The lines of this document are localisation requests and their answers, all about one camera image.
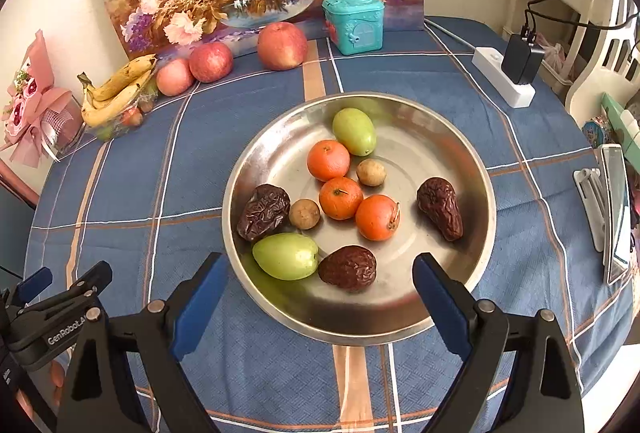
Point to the brown longan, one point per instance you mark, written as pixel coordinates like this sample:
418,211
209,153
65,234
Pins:
371,172
304,214

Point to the white power strip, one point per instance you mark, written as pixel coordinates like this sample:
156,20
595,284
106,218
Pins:
500,78

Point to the pink plastic bag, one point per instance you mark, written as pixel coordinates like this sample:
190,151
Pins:
555,55

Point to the pale pink apple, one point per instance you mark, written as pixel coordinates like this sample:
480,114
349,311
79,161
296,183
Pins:
174,76

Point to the white chair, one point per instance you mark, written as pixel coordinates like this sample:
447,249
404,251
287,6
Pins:
600,73

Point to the round patterned tin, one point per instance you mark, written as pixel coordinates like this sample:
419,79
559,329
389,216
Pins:
597,131

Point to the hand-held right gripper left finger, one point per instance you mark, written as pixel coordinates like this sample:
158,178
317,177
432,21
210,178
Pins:
200,308

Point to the white phone stand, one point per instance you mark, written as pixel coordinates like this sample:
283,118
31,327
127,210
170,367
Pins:
592,208

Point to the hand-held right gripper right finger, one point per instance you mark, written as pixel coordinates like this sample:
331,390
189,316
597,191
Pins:
440,308

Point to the green box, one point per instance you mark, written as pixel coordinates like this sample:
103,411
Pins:
620,113

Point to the orange mandarin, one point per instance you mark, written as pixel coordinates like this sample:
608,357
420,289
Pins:
377,217
328,160
341,198

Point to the pink wrapped flower bouquet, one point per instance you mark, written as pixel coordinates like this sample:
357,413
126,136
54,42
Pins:
30,113

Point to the teal house-shaped tin box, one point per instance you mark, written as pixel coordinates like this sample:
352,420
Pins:
352,23

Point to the green jujube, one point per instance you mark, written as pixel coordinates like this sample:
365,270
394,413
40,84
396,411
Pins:
285,255
354,131

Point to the bunch of yellow bananas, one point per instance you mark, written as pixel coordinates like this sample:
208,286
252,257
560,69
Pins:
117,93

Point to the round silver metal plate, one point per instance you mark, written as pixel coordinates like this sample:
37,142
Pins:
430,138

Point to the large dried red date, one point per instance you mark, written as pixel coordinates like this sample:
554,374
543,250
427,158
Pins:
347,268

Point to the long dried red date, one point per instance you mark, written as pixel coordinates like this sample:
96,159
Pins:
441,208

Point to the clear plastic fruit container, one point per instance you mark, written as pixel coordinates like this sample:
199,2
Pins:
120,123

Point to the person's left hand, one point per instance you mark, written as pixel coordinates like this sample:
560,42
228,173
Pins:
57,375

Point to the large red apple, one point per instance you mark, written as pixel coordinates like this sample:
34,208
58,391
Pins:
282,45

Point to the black charger plug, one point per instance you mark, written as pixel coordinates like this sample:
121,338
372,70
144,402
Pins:
522,58

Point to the dark dried red date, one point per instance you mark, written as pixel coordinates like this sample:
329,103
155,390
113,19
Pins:
263,212

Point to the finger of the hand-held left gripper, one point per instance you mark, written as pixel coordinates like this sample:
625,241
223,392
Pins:
80,285
32,285

